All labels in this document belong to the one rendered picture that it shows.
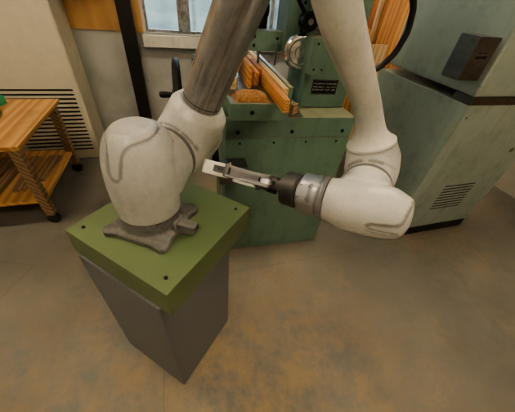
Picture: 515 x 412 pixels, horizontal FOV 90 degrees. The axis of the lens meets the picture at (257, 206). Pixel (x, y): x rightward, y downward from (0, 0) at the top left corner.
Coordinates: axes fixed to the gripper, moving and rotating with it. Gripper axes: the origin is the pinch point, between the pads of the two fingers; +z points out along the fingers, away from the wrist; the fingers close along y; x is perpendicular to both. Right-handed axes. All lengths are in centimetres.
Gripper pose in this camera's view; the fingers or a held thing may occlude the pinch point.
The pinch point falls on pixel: (224, 172)
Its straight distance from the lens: 64.9
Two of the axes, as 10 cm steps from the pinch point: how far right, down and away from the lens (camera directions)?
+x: -2.7, 9.6, 0.4
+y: -4.2, -0.8, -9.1
